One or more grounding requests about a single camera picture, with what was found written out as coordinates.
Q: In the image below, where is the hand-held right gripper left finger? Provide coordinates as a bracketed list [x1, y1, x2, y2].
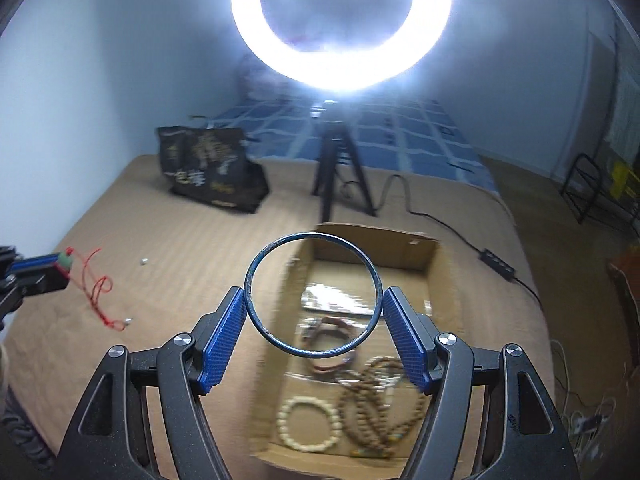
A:
[56, 286, 248, 480]

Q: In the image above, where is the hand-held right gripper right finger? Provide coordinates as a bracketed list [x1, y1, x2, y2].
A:
[382, 286, 581, 480]

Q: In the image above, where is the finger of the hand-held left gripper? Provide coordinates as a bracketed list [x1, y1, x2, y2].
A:
[15, 265, 71, 295]
[7, 254, 63, 276]

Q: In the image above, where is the red string with green pendant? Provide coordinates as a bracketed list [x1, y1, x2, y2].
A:
[57, 246, 128, 332]

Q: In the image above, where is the brown wooden bead necklace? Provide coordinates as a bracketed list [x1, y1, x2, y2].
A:
[337, 355, 431, 461]

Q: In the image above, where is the cardboard box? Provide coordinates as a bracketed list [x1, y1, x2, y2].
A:
[248, 222, 463, 467]

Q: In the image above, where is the cream bead bracelet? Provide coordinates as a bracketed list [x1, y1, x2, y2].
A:
[277, 396, 343, 453]

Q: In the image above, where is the blue bangle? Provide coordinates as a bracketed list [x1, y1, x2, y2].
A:
[244, 231, 385, 361]

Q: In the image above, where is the dark cloth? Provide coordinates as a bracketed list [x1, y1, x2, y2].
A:
[0, 385, 56, 471]

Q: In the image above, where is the black printed bag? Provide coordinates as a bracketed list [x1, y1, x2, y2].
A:
[156, 125, 271, 215]

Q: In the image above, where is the black tripod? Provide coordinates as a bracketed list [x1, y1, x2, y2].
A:
[310, 101, 377, 223]

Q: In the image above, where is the blue patterned bedsheet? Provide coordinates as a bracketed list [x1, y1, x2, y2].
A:
[200, 97, 501, 193]

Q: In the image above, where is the orange cloth-covered box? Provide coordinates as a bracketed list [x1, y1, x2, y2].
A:
[607, 245, 640, 356]

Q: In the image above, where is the black clothes rack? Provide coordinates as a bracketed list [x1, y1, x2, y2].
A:
[560, 25, 640, 236]

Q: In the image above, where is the yellow box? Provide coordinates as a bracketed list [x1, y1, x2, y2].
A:
[607, 160, 640, 201]

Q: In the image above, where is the black cable with inline controller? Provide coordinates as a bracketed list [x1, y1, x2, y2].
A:
[380, 175, 541, 298]

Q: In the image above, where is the white power strip with cables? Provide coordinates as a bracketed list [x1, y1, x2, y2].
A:
[550, 340, 621, 441]

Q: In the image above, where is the white ring light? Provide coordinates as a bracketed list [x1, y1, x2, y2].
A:
[231, 0, 460, 95]

